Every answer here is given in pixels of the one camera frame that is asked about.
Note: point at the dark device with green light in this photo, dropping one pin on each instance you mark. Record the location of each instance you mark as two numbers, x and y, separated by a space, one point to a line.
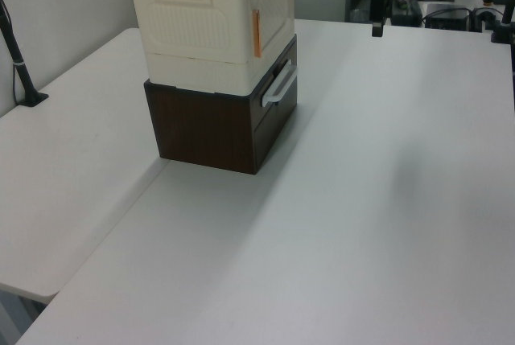
408 9

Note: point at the black computer box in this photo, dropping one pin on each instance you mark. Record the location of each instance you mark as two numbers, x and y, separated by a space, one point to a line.
446 17

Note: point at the black clamp stand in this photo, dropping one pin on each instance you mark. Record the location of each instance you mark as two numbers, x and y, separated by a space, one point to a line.
503 27

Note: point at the dark brown drawer box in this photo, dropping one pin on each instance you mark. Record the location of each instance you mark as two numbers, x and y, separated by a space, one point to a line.
193 128

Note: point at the black bracket block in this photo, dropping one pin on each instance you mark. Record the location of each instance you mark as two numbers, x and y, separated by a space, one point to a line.
483 19

